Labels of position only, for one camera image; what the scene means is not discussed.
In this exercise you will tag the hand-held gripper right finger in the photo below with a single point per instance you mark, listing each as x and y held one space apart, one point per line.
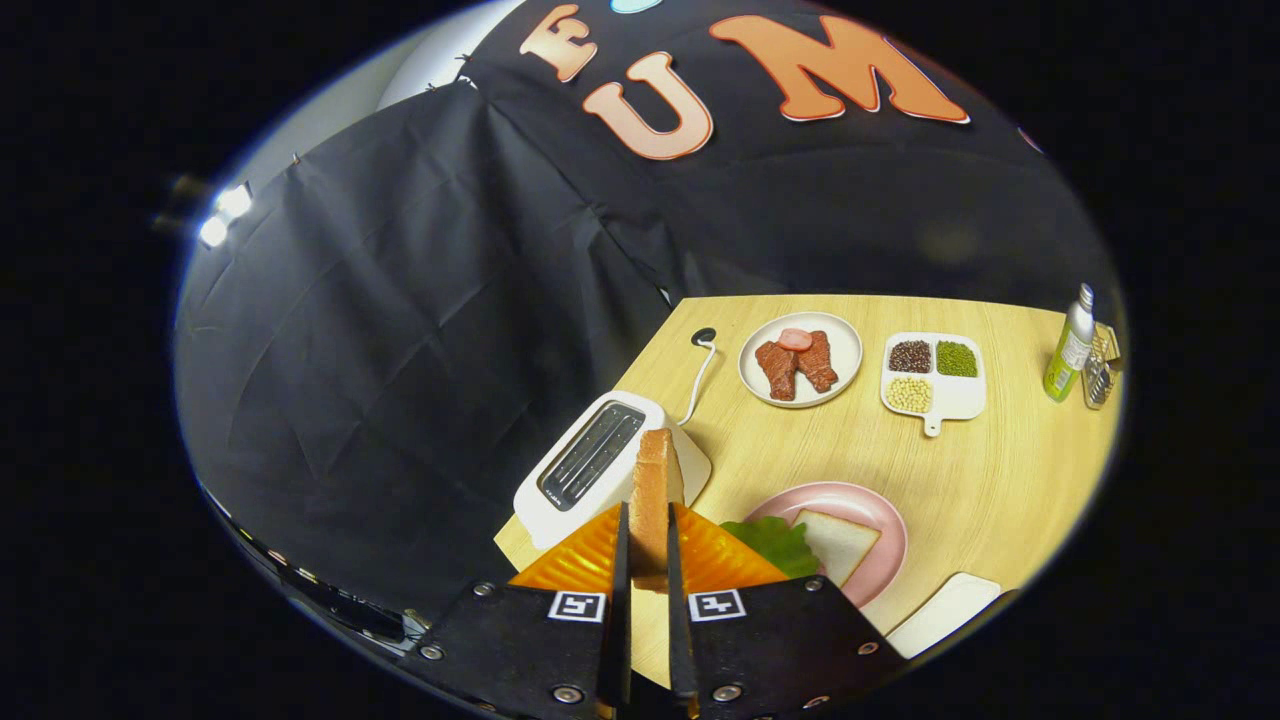
678 620

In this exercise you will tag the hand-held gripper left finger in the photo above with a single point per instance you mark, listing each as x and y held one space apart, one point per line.
620 620

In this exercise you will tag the green lettuce leaf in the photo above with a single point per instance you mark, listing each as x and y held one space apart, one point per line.
775 545

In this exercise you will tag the toasted bread slice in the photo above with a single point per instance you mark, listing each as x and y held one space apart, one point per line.
652 500

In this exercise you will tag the white toaster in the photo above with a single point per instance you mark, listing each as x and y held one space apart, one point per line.
535 515

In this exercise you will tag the white bread slice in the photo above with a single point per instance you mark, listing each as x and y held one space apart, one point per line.
835 545

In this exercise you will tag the pink plate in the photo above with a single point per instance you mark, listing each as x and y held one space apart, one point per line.
860 505

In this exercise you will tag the white lettuce plate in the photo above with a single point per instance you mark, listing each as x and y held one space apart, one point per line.
945 615

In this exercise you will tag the brown meat piece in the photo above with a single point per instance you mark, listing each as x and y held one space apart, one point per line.
818 365
778 372

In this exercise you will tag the small red sausage slice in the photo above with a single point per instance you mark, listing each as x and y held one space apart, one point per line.
795 339

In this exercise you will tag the white round plate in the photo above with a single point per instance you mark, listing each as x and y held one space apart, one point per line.
845 350

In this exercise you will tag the yellow soybeans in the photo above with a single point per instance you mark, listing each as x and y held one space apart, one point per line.
908 394

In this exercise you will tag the dark red beans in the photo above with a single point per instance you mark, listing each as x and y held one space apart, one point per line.
910 356

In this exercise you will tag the white divided dish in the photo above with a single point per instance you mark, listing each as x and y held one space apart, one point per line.
960 395

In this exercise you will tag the green mung beans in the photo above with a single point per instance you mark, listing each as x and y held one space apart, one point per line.
957 358

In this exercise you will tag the black backdrop cloth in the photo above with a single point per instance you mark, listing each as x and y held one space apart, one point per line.
400 300

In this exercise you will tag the green drink bottle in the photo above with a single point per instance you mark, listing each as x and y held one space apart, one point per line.
1068 360

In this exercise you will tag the small ceiling light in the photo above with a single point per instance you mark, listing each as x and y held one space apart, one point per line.
215 228

